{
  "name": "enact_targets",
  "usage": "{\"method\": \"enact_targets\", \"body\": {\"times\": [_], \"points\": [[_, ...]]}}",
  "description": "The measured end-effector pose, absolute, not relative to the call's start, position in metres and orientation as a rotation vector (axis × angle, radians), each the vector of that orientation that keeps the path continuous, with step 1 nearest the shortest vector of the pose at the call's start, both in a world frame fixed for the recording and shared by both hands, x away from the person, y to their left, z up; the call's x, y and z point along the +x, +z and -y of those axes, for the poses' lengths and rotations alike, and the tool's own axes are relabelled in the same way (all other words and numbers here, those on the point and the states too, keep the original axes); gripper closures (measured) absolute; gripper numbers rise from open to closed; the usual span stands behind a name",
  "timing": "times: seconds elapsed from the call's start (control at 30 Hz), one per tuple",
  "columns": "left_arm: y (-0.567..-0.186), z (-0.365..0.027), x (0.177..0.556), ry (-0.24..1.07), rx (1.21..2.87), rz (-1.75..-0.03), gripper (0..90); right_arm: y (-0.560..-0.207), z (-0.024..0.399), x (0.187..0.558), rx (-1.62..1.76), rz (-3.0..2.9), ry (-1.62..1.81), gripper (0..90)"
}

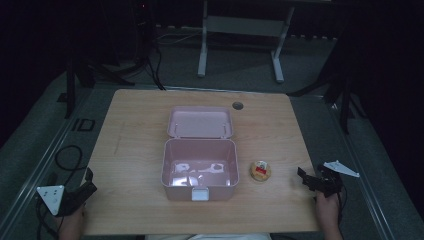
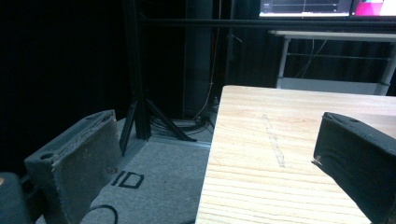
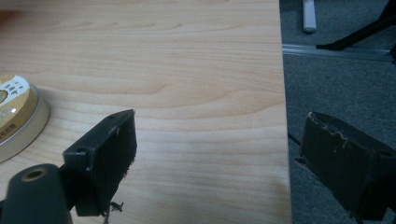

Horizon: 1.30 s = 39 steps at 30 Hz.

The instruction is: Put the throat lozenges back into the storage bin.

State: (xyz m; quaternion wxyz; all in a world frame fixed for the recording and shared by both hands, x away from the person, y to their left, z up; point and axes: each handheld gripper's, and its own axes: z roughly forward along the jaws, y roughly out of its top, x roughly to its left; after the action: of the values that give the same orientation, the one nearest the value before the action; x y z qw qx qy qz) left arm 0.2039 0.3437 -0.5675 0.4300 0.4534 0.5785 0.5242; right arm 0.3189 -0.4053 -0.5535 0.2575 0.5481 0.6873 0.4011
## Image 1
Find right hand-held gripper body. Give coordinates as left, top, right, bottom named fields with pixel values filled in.
left=313, top=160, right=361, bottom=198

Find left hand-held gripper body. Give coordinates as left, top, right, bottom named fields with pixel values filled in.
left=36, top=171, right=98, bottom=217

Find small round food toy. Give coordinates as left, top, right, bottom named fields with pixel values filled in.
left=249, top=160, right=272, bottom=183

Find pink storage box with lid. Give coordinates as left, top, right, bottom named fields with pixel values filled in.
left=161, top=105, right=240, bottom=202

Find person's left hand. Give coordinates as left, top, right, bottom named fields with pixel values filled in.
left=54, top=204, right=86, bottom=232

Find person's right hand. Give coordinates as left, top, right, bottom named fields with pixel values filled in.
left=314, top=191, right=343, bottom=225

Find black metal stand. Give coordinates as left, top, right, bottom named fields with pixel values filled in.
left=56, top=56, right=136, bottom=120
left=288, top=71, right=369, bottom=135

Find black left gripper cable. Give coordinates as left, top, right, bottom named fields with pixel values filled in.
left=34, top=145, right=85, bottom=240

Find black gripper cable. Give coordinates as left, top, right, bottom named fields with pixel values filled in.
left=336, top=185, right=348, bottom=231
left=34, top=145, right=85, bottom=240

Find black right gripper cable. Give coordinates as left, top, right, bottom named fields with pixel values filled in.
left=336, top=185, right=348, bottom=231

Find black cables on floor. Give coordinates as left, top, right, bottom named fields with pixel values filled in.
left=133, top=0, right=204, bottom=92

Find white metal desk frame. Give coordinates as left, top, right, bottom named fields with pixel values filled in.
left=197, top=0, right=296, bottom=84

